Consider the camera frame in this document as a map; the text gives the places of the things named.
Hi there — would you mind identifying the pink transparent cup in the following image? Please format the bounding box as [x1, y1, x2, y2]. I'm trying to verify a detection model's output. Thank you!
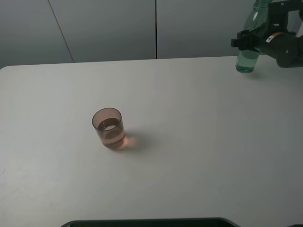
[92, 108, 125, 150]

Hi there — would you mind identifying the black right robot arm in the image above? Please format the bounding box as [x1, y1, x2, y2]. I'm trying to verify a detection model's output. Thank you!
[231, 23, 303, 68]

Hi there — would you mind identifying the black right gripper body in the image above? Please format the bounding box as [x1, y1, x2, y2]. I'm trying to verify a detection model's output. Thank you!
[257, 28, 288, 53]

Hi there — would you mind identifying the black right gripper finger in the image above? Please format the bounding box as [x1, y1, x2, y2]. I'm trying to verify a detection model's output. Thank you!
[231, 30, 262, 50]
[257, 22, 272, 35]

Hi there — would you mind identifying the green transparent water bottle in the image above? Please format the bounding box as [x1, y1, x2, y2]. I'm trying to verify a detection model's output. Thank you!
[235, 0, 272, 73]

